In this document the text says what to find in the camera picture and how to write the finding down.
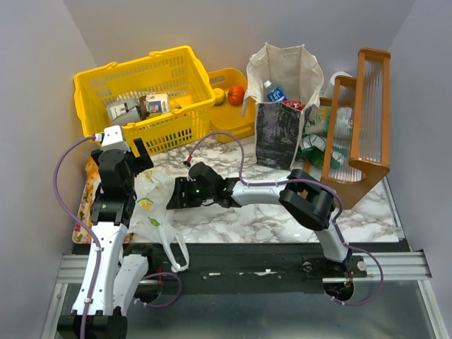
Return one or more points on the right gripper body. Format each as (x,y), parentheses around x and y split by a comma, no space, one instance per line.
(181,194)

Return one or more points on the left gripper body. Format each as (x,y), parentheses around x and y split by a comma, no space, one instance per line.
(135,159)

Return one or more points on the white plastic grocery bag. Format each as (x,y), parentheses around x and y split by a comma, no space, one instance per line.
(152,222)

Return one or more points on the beige canvas tote bag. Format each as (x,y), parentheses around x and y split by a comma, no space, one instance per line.
(279,128)

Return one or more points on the red snack bag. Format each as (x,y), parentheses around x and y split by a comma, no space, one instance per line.
(294,104)

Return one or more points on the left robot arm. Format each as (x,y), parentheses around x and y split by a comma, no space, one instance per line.
(110,279)

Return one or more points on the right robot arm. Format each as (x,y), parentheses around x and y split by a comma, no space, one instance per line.
(308,201)

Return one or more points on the baguette bread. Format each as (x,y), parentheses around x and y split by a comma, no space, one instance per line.
(92,175)

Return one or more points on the grey box package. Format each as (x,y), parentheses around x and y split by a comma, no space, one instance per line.
(123,112)

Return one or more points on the milk carton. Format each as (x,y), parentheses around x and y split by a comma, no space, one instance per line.
(154,105)

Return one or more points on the yellow shopping basket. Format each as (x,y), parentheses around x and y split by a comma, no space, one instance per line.
(175,72)

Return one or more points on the yellow plastic tray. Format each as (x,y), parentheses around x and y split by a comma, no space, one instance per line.
(227,117)

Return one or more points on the yellow lemon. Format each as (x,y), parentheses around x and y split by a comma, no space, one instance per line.
(219,96)

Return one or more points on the small orange pumpkin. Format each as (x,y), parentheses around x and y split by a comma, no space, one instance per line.
(235,95)

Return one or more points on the green snack bag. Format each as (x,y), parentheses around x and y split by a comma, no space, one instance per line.
(316,141)

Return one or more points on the wooden rack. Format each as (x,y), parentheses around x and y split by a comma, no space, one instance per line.
(356,156)

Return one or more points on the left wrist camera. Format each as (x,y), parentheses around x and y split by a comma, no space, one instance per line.
(112,138)

